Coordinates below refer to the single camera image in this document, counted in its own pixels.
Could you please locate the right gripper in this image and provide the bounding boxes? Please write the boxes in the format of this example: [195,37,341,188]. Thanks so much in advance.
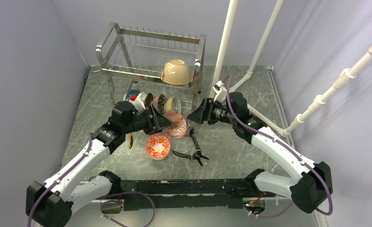
[187,97,236,125]

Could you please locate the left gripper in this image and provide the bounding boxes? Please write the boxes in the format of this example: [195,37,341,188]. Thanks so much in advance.
[123,103,174,135]

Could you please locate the red patterned bowl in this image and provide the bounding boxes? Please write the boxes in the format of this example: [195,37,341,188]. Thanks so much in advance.
[163,110,188,139]

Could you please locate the brown floral bowl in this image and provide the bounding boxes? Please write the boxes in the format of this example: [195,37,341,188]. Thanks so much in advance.
[152,94,168,114]

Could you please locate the orange floral bowl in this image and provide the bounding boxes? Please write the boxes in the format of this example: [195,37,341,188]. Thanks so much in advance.
[145,133,171,160]

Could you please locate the beige dark rimmed bowl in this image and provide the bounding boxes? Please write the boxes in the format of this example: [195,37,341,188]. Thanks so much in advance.
[144,93,154,108]

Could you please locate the teal white bowl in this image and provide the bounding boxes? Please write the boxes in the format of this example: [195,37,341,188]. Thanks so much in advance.
[123,89,141,101]

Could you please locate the steel dish rack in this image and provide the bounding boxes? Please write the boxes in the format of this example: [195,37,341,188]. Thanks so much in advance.
[95,22,206,114]

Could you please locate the yellow teal patterned bowl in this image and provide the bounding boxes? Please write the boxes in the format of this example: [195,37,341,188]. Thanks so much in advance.
[164,96,182,113]

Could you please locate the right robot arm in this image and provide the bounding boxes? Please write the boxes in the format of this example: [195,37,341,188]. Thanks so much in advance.
[187,92,333,215]

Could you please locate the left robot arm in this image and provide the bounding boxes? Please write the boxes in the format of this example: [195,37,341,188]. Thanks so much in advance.
[26,101,174,227]

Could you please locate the black pliers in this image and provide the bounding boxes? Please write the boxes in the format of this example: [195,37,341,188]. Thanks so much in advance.
[172,128,210,167]

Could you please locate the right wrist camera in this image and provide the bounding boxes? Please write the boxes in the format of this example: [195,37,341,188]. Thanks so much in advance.
[212,80,227,103]

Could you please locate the yellow handled pliers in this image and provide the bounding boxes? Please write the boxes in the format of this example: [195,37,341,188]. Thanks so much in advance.
[126,133,133,149]

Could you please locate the aluminium rail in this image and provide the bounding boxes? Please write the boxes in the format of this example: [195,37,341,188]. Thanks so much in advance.
[88,180,320,203]

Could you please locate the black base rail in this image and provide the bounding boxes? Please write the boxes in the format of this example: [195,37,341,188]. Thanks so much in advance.
[89,178,276,211]

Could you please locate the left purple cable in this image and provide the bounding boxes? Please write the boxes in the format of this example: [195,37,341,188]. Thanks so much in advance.
[26,133,156,227]

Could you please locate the white pipe frame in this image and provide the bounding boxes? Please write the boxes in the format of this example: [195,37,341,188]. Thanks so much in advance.
[208,0,372,139]

